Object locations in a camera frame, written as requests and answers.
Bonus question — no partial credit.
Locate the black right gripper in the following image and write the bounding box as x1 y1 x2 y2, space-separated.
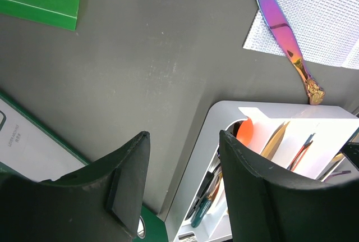
342 134 359 168

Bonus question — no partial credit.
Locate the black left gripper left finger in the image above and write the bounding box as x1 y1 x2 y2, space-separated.
1 131 150 241

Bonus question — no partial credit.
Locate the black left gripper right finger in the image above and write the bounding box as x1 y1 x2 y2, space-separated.
219 130 358 241

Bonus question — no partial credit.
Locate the silver chopstick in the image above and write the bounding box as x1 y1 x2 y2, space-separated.
318 153 346 182

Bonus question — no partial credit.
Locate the iridescent knife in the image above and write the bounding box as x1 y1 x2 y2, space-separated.
256 0 325 105

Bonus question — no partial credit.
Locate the orange chopstick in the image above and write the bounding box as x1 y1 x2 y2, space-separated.
288 141 313 171

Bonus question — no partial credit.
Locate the white cutlery tray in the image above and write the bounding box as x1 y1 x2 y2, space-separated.
165 101 358 241

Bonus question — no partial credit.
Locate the gold spoon in tray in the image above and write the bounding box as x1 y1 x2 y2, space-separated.
208 171 223 201

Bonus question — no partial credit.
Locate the black measuring spoon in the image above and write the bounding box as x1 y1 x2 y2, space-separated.
185 171 214 220

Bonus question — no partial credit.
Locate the orange spoon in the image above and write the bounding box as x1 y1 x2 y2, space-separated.
236 118 254 146

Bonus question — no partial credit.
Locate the clear mesh zip pouch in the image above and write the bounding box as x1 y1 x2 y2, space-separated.
242 0 359 69

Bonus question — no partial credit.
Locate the dark green ring binder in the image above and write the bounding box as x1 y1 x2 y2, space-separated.
1 95 167 241

